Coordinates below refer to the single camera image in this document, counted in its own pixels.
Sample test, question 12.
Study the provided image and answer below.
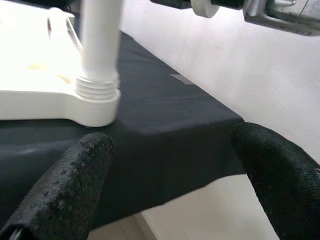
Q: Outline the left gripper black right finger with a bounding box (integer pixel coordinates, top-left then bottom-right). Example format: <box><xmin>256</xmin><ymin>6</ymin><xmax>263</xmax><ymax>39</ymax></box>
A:
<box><xmin>229</xmin><ymin>122</ymin><xmax>320</xmax><ymax>240</ymax></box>

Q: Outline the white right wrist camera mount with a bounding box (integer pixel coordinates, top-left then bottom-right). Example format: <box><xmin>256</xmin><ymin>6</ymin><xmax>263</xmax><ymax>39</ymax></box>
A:
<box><xmin>191</xmin><ymin>0</ymin><xmax>221</xmax><ymax>18</ymax></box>

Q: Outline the white plastic table top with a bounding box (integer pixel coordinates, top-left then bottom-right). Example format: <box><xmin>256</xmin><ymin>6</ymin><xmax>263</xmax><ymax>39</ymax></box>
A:
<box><xmin>0</xmin><ymin>0</ymin><xmax>122</xmax><ymax>128</ymax></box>

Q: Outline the white plastic table leg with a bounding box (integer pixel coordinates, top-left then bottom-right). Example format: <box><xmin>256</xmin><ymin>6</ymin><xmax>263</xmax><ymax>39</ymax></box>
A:
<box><xmin>74</xmin><ymin>0</ymin><xmax>124</xmax><ymax>98</ymax></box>

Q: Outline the black tablecloth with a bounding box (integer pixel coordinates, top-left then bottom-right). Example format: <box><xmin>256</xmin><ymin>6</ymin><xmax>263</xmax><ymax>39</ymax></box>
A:
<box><xmin>0</xmin><ymin>29</ymin><xmax>247</xmax><ymax>230</ymax></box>

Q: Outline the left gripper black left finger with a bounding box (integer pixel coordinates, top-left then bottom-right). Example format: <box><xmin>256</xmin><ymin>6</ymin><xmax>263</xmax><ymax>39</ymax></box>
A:
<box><xmin>0</xmin><ymin>132</ymin><xmax>116</xmax><ymax>240</ymax></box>

